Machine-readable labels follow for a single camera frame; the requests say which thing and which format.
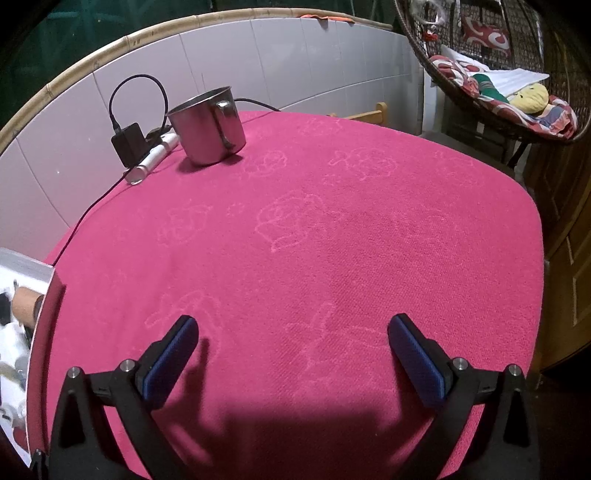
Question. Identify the black power adapter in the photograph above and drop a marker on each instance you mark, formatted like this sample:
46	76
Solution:
129	144

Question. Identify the red white patterned pillow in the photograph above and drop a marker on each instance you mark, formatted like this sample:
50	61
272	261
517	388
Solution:
485	34

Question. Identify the hanging wicker chair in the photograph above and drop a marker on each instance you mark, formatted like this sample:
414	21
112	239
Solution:
415	32

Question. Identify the tan tape roll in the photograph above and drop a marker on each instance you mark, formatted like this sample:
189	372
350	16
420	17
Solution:
25	302

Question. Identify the orange cloth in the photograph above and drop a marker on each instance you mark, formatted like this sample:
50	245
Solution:
330	18

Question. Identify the pink patterned towel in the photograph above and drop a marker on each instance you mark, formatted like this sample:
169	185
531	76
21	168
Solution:
323	258

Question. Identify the white ribbed cloth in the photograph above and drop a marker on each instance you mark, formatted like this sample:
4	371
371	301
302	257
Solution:
512	76

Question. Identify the yellow wooden chair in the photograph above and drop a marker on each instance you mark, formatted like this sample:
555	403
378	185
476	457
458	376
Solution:
369	115

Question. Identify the white cylindrical device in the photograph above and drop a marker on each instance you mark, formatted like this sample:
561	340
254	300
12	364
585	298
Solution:
150	161

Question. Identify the white tray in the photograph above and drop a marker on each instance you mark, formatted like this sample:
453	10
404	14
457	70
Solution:
23	265

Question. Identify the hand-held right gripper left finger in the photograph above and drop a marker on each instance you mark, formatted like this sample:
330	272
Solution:
168	364

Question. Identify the bamboo railing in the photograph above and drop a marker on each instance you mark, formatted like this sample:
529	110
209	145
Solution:
87	63

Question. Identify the green plush toy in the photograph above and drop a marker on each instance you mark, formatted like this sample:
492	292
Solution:
489	87

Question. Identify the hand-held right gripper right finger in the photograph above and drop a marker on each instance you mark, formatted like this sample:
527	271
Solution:
418	369

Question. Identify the red white seat cushion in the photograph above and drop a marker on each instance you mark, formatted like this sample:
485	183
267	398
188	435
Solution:
445	67

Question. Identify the yellow plush toy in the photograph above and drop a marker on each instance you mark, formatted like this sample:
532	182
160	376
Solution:
531	98

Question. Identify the stainless steel mug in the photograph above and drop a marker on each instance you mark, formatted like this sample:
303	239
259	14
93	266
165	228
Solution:
203	134

